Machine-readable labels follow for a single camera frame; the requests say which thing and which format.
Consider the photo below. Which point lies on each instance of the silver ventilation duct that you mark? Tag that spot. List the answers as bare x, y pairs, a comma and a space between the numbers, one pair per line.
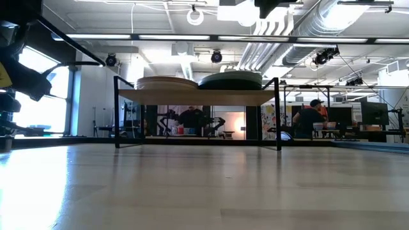
316, 22

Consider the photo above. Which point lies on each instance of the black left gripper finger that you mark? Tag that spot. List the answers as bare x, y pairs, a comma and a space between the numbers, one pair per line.
73, 41
80, 64

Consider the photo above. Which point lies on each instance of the sage teal plate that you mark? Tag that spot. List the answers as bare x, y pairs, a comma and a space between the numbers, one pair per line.
230, 72

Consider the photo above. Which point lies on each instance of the black background robot arm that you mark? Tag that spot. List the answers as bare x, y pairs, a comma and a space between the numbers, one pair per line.
166, 121
217, 123

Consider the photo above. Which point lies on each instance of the floral patterned panel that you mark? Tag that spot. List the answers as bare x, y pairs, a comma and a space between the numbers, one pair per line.
268, 123

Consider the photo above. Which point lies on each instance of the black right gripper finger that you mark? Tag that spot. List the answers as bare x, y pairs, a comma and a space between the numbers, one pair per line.
268, 4

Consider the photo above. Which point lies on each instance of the dark navy plate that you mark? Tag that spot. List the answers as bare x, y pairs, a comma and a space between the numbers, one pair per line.
230, 81

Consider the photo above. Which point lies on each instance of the black overhead beam with lights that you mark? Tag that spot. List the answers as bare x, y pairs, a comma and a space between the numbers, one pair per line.
212, 37

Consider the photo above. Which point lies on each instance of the black pillar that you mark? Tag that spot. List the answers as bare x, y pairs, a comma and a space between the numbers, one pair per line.
253, 123
151, 118

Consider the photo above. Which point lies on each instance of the black background rig frame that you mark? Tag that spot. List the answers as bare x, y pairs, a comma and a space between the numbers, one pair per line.
319, 86

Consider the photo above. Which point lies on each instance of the white ceiling pipe bundle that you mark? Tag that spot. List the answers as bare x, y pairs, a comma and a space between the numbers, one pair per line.
262, 54

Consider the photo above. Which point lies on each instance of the large bright window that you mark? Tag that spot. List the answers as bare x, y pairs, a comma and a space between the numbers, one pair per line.
41, 108

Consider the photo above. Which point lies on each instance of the black ceiling spotlight cluster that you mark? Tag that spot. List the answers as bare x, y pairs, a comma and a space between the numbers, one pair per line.
324, 57

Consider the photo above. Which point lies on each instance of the orange panel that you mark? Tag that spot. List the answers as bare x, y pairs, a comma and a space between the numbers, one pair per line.
324, 111

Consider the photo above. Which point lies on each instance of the black metal table frame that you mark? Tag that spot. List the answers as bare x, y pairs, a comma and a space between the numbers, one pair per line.
191, 141

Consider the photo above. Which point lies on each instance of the person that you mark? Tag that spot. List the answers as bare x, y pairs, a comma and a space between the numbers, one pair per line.
308, 121
191, 119

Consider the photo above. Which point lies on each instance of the black computer monitor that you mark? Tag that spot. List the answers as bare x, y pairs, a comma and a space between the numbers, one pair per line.
340, 116
374, 113

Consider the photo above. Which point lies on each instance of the peach plate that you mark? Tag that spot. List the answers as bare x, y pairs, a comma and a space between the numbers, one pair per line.
166, 87

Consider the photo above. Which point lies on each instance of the black plate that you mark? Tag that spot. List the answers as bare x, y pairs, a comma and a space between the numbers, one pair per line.
230, 87

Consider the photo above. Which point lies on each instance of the dark background equipment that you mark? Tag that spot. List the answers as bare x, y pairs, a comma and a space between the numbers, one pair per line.
4, 115

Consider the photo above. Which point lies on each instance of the wooden shelf black metal frame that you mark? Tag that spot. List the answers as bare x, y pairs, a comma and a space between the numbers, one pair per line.
191, 97

